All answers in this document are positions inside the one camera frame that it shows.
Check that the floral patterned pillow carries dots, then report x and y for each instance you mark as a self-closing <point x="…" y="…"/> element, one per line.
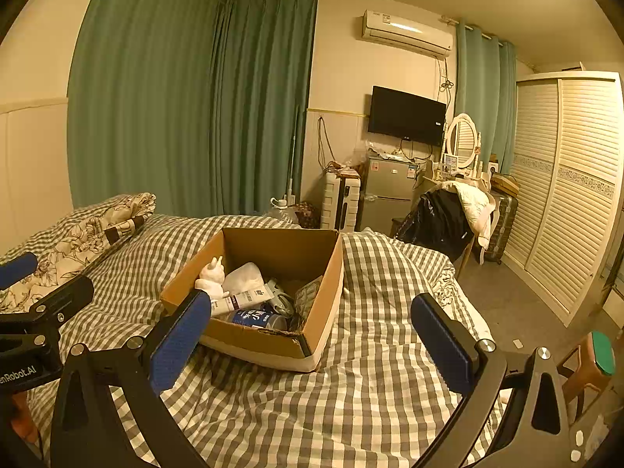
<point x="83" y="243"/>

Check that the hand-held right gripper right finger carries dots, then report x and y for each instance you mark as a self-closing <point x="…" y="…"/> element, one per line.
<point x="441" y="346"/>

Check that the small photo frame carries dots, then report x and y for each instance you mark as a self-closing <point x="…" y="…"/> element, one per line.
<point x="449" y="163"/>

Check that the white cloth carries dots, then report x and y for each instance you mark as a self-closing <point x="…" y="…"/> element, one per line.
<point x="246" y="278"/>

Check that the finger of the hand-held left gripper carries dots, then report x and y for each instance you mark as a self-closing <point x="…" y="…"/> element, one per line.
<point x="63" y="297"/>
<point x="17" y="269"/>

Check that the patterned dark bag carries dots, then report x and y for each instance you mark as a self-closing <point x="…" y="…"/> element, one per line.
<point x="307" y="214"/>

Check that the clear jar with blue label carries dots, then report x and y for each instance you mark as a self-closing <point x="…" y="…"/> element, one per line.
<point x="258" y="321"/>

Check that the brown woven basket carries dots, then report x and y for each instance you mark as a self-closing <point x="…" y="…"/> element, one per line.
<point x="504" y="184"/>

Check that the wide green curtain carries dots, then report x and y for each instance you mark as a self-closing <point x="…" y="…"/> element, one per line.
<point x="185" y="97"/>

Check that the black wall television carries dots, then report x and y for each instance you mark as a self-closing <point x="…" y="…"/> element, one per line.
<point x="407" y="116"/>

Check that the black jacket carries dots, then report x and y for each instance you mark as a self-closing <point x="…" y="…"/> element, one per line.
<point x="436" y="224"/>

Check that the white air conditioner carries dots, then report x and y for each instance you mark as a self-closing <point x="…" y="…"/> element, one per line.
<point x="407" y="31"/>

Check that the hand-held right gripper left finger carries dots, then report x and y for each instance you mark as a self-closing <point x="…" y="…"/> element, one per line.
<point x="178" y="343"/>

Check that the white louvred wardrobe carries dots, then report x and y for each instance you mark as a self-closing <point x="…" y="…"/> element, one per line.
<point x="565" y="195"/>

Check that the clear water jug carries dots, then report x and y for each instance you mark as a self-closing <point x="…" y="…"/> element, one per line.
<point x="282" y="212"/>

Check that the white mop pole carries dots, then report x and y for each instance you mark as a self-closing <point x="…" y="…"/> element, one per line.
<point x="293" y="156"/>

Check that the silver small fridge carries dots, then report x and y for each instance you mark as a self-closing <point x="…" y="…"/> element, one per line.
<point x="387" y="195"/>

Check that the white figurine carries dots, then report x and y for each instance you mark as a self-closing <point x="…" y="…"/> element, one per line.
<point x="212" y="278"/>

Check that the white quilted jacket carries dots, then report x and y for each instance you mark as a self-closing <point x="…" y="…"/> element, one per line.
<point x="475" y="204"/>

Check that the white cosmetic tube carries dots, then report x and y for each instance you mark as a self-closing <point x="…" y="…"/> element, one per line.
<point x="241" y="300"/>

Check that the narrow green curtain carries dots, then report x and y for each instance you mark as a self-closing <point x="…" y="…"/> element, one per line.
<point x="482" y="102"/>

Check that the white hard suitcase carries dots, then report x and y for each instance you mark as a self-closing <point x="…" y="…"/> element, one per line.
<point x="339" y="200"/>

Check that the oval vanity mirror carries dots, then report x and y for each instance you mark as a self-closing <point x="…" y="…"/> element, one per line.
<point x="463" y="137"/>

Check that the wooden stool with green seat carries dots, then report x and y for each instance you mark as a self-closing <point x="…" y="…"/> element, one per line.
<point x="590" y="370"/>

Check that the grey hard suitcase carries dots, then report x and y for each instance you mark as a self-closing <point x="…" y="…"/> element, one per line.
<point x="502" y="226"/>

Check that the brown cardboard box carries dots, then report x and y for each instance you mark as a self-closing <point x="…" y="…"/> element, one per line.
<point x="312" y="312"/>

